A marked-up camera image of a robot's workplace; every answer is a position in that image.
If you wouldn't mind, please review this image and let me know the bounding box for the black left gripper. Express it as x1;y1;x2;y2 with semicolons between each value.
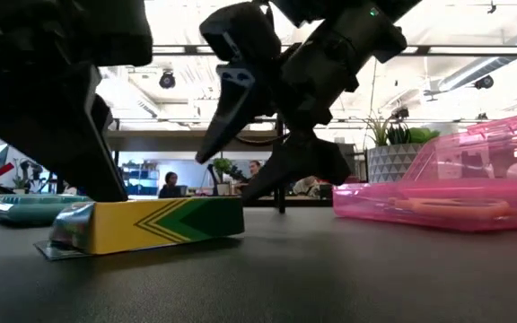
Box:
0;0;154;203

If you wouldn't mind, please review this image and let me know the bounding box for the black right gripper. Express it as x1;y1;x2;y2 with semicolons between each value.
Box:
195;0;407;201

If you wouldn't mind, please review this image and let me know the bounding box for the yellow green crayon box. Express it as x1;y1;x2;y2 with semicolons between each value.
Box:
33;196;246;261

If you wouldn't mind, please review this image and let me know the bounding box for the pink translucent pencil case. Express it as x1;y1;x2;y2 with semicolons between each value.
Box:
332;114;517;233

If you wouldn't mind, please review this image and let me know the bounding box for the person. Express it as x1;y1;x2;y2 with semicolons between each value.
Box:
240;160;263;189
158;170;184;199
292;177;321;198

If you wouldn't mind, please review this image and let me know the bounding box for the small background potted plant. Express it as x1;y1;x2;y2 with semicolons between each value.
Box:
212;156;234;197
11;172;29;195

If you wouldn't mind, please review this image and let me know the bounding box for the teal plastic lid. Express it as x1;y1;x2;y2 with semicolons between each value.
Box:
0;193;92;225

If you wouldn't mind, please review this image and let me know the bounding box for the wooden shelf with black legs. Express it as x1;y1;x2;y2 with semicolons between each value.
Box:
105;117;286;214

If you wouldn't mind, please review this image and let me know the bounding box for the black overhead crossbar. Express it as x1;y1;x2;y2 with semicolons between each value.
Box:
150;43;517;57

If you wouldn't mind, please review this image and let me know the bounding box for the white patterned plant pot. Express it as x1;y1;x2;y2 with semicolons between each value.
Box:
367;143;426;184

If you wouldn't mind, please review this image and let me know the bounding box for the green succulent plant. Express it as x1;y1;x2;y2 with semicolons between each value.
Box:
364;114;442;147

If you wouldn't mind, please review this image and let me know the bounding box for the black table mat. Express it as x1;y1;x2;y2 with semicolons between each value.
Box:
0;205;517;323

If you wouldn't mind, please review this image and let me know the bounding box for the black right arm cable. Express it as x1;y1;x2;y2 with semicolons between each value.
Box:
235;132;292;146

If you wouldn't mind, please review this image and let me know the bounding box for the black metal table frame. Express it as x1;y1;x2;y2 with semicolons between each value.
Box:
0;196;336;214

